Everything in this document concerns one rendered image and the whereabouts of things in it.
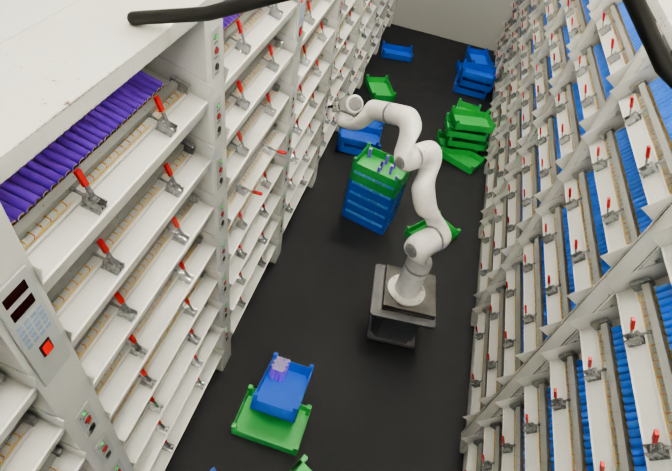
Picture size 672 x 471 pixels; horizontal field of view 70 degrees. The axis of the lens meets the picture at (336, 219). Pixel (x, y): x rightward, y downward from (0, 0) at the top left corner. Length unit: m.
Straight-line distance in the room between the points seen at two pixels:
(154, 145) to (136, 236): 0.22
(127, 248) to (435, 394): 1.78
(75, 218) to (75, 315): 0.21
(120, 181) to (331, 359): 1.68
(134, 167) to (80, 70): 0.25
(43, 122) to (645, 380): 1.28
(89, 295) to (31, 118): 0.43
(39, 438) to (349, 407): 1.50
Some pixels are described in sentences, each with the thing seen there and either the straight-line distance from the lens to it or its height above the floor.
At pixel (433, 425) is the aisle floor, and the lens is 2.48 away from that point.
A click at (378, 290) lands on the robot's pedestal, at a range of 2.42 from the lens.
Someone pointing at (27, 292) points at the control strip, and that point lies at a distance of 0.90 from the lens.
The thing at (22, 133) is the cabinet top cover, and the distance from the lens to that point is 0.80.
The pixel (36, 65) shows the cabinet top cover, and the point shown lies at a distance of 0.95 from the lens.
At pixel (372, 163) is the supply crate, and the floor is 0.40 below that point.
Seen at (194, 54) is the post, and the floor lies 1.61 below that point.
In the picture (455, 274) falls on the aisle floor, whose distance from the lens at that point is 3.01.
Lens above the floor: 2.20
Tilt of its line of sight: 46 degrees down
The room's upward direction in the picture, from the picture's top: 12 degrees clockwise
